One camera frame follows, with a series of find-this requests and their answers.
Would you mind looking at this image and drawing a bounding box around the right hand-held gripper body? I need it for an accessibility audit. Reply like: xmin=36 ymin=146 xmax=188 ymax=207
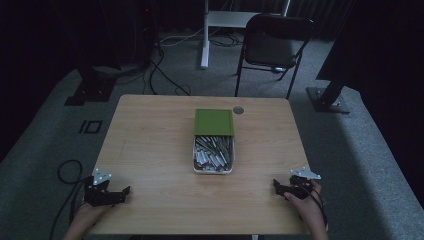
xmin=279 ymin=166 xmax=322 ymax=201

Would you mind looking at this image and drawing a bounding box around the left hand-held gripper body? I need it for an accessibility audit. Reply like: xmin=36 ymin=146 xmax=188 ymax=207
xmin=83 ymin=168 xmax=127 ymax=208

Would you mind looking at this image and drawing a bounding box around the person's left hand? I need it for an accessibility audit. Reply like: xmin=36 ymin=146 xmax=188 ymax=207
xmin=71 ymin=202 xmax=115 ymax=232

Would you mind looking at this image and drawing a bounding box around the person's right hand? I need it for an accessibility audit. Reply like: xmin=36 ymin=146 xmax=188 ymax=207
xmin=283 ymin=179 xmax=326 ymax=232

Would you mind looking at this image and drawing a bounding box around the white open box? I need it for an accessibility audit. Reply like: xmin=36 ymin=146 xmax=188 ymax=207
xmin=192 ymin=134 xmax=236 ymax=175

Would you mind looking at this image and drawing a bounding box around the pile of small silver packets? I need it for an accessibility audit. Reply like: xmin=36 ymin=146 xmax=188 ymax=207
xmin=194 ymin=135 xmax=234 ymax=173

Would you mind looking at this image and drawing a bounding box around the green box lid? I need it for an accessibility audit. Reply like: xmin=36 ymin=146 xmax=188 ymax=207
xmin=193 ymin=108 xmax=235 ymax=137

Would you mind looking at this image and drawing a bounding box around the black slanted stand with base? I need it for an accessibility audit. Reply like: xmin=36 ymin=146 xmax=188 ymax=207
xmin=306 ymin=78 xmax=352 ymax=115

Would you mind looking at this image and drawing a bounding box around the black folding chair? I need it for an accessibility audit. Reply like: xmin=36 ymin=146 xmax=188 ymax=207
xmin=234 ymin=13 xmax=316 ymax=100

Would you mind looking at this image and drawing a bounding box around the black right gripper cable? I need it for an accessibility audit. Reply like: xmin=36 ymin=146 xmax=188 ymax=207
xmin=299 ymin=183 xmax=329 ymax=231

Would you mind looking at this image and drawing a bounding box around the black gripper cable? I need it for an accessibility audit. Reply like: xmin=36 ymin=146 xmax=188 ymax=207
xmin=299 ymin=183 xmax=329 ymax=231
xmin=48 ymin=159 xmax=95 ymax=240

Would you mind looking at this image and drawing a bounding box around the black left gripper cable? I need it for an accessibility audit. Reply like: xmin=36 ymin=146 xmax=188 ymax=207
xmin=48 ymin=159 xmax=95 ymax=240

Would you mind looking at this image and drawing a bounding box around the black stand with base plate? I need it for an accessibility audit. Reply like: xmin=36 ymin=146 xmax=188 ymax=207
xmin=64 ymin=49 xmax=123 ymax=107

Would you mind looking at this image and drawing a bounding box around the black floor cable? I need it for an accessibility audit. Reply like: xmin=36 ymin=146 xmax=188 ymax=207
xmin=142 ymin=43 xmax=193 ymax=98

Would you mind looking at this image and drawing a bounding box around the white floor cable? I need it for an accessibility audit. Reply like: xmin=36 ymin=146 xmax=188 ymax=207
xmin=159 ymin=26 xmax=209 ymax=48

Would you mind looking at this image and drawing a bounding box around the white desk frame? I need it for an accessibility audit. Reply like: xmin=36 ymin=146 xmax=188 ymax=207
xmin=200 ymin=0 xmax=292 ymax=70

